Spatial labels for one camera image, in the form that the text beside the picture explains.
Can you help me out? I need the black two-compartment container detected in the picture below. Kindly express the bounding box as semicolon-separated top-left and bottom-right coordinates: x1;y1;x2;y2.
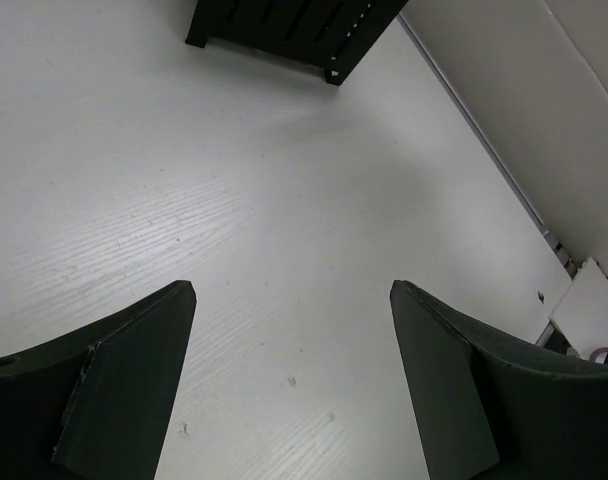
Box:
186;0;407;86

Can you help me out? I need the aluminium rail right side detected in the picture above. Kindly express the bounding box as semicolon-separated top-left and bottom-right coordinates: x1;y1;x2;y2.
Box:
397;13;579;279

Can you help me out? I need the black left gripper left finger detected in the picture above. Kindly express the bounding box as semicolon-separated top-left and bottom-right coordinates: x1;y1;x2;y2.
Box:
0;280;196;480

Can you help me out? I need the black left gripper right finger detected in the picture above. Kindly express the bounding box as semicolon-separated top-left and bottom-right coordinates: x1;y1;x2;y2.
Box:
390;280;608;479

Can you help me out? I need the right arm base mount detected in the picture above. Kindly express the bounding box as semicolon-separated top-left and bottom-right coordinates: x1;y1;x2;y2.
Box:
536;258;608;364

